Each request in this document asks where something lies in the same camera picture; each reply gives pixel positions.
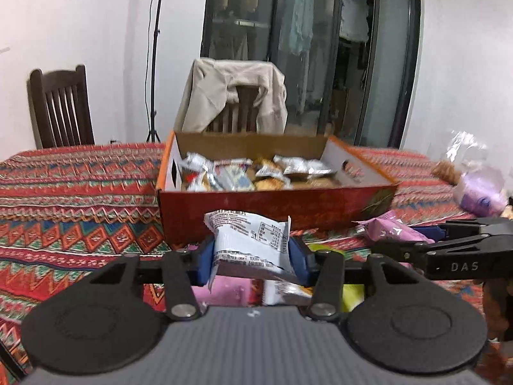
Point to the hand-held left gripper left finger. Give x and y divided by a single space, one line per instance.
204 260

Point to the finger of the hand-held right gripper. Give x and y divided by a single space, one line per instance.
394 250
431 233

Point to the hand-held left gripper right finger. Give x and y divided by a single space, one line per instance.
299 262

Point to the red cardboard box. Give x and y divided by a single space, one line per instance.
260 204

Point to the pile of snack packets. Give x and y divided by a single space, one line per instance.
236 176

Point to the pale yellow snack packet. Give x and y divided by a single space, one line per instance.
320 247

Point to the white orange snack packet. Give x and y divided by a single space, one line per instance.
280 290

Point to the light pink snack packet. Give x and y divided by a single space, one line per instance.
232 290

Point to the purple tissue pack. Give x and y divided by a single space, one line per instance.
481 196

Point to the lime green snack packet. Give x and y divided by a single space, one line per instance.
352 296

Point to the brown crumpled bag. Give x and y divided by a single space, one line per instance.
445 171

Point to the clear plastic bag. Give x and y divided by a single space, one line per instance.
465 148

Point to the wooden chair under jacket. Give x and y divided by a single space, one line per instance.
240 112

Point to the beige jacket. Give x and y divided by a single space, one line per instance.
208 88

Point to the dark wooden chair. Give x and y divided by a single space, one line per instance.
60 108

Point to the black framed glass sliding door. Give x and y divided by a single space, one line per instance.
320 48

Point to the light stand with round lamp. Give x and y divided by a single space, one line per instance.
154 48

